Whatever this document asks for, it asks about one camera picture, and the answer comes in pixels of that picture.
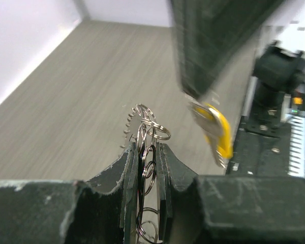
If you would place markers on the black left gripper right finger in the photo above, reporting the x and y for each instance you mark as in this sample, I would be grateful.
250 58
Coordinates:
227 209

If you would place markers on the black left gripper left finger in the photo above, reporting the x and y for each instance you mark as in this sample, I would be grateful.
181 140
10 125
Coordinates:
100 210

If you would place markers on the white slotted cable duct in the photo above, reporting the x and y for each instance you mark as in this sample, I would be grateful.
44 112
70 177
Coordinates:
297 147

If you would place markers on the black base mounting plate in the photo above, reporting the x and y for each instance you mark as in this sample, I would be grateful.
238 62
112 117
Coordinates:
255 154

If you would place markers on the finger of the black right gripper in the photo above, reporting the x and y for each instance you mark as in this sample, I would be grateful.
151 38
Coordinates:
209 33

